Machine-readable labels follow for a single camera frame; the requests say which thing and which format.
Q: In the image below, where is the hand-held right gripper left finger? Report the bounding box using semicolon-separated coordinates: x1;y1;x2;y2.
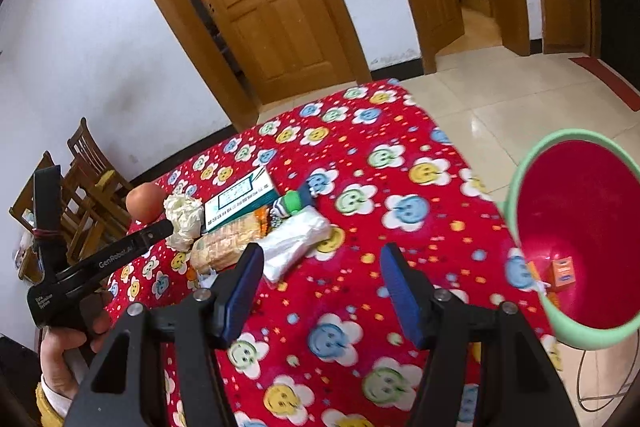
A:
62;243;266;427

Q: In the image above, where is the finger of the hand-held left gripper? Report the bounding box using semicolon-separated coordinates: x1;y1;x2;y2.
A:
134;219;176;250

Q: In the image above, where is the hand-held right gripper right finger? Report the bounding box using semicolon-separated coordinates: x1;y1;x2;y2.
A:
379;243;581;427

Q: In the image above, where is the white paper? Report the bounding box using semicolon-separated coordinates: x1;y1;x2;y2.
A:
163;193;206;252

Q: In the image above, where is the white plastic bag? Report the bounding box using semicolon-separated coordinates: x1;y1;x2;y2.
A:
252;207;332;284

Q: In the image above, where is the orange cardboard box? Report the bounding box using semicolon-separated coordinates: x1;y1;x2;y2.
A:
549;258;576;292

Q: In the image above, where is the red bin with green rim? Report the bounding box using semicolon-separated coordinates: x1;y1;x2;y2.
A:
497;128;640;350

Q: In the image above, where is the person's left forearm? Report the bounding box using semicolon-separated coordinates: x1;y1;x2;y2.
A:
34;377;76;427

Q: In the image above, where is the person's left hand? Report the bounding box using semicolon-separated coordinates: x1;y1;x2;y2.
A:
40;291;115;408

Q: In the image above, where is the red apple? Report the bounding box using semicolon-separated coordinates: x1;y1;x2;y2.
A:
125;183;166;224

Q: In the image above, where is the orange biscuit packet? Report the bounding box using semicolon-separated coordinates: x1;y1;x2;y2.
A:
190;207;281;272

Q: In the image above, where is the brown wooden chair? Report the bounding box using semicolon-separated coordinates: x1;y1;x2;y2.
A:
66;117;133;208
9;151;128;280

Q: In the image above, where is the teal and white carton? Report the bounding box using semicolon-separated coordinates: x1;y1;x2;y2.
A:
202;167;278;234

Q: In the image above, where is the red smiley flower tablecloth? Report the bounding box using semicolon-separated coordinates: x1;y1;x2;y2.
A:
100;78;563;427

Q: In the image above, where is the panelled wooden door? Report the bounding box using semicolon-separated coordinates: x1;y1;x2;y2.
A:
162;0;343;105

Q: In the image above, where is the red floor mat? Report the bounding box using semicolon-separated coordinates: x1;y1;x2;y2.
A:
570;54;640;112

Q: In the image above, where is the grey floor cable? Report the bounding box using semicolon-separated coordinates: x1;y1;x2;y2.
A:
575;347;636;413

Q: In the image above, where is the wooden door frame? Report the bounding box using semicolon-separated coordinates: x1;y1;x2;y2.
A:
114;0;373;132

